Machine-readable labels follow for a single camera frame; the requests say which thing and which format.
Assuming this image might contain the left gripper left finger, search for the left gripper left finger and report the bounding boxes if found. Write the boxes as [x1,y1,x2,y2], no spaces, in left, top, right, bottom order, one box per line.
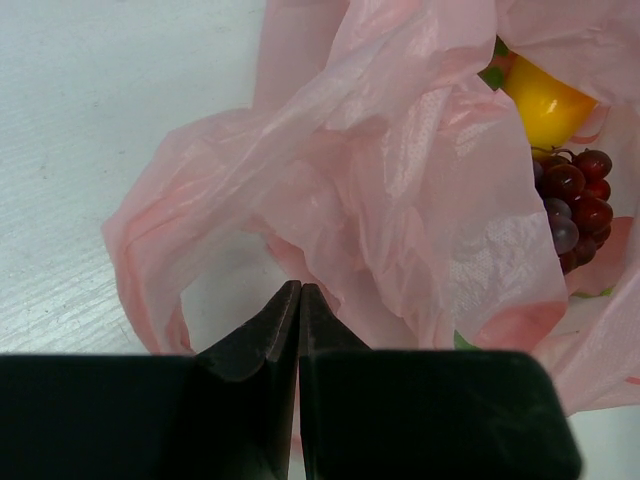
[1,281,301,479]

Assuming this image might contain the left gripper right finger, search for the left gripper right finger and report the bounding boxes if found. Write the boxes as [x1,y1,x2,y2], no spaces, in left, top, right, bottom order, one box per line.
[299,284,582,480]

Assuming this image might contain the pink plastic bag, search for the pink plastic bag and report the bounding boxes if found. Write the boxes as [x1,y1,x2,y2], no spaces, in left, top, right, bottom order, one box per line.
[103,1,639,413]

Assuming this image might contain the fake red grape bunch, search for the fake red grape bunch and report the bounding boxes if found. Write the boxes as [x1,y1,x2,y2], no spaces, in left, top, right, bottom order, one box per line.
[531,147,614,275]

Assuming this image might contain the fake yellow mango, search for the fake yellow mango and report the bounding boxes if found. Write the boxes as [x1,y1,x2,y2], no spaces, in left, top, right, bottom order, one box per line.
[503,56,597,150]

